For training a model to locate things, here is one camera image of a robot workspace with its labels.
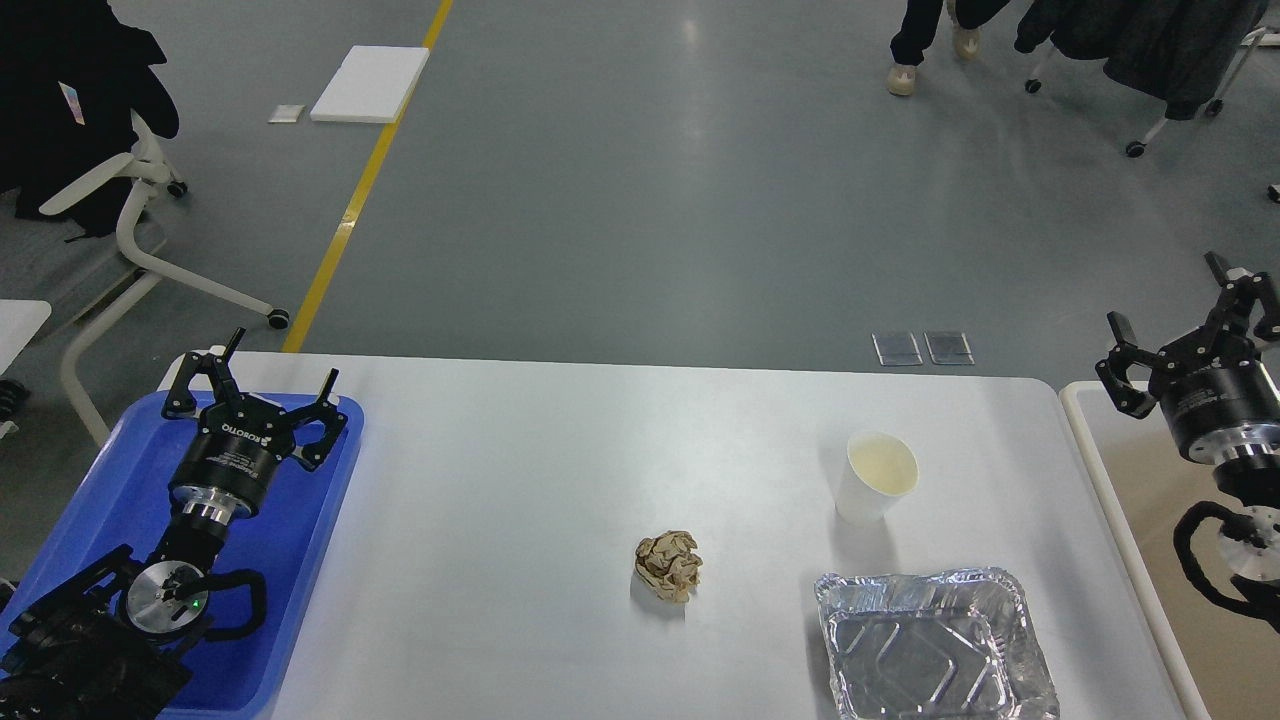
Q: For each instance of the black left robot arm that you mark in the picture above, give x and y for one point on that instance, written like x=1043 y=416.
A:
x=179 y=573

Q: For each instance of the white paper cup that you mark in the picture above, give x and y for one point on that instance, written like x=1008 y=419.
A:
x=880 y=469

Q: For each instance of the right floor metal plate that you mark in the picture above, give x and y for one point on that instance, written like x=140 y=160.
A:
x=949 y=348

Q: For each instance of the aluminium foil tray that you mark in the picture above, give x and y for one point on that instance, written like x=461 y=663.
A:
x=958 y=644

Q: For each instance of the white office chair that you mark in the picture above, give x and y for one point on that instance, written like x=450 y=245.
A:
x=151 y=175

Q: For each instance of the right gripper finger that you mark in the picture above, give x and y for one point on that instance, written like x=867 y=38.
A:
x=1113 y=370
x=1246 y=309

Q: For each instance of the floor metal plate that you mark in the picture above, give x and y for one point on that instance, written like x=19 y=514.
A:
x=897 y=349
x=949 y=348

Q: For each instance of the white foam board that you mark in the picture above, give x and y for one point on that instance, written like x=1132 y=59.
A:
x=372 y=85

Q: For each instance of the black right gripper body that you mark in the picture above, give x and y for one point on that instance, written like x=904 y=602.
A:
x=1218 y=401

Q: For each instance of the crumpled brown paper ball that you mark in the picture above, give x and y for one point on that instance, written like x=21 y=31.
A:
x=669 y=565

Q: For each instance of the blue plastic tray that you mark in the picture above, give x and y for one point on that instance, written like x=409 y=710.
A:
x=124 y=499

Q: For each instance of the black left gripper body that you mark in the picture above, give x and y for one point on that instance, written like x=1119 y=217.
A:
x=234 y=456

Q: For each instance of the rolling rack with dark coats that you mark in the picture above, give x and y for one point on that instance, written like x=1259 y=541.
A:
x=1186 y=54

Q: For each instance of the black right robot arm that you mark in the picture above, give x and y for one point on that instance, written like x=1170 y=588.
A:
x=1229 y=554

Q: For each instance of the left floor metal plate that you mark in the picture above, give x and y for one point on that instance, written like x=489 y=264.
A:
x=897 y=349

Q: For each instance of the small floor plate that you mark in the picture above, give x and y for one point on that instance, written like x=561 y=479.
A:
x=286 y=114

